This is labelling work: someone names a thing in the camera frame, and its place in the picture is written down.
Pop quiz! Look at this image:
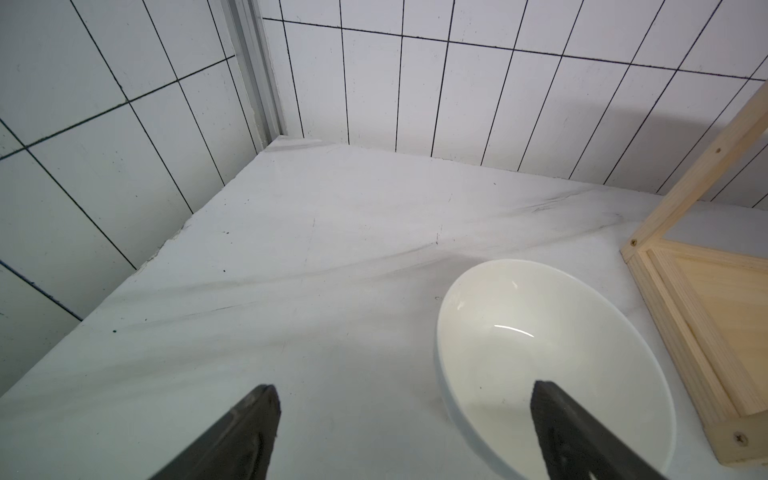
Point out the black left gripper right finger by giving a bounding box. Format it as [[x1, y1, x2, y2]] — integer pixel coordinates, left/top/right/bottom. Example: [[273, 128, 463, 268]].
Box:
[[530, 380, 664, 480]]

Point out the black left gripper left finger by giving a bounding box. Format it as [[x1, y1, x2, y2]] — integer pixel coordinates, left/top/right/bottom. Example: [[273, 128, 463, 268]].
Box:
[[153, 384, 281, 479]]

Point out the light wooden two-tier shelf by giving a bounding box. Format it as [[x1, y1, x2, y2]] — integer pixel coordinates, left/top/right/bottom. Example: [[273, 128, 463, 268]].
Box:
[[620, 86, 767, 468]]

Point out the white ceramic bowl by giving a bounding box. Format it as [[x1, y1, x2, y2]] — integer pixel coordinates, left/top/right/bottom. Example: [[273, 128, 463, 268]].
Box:
[[435, 259, 676, 479]]

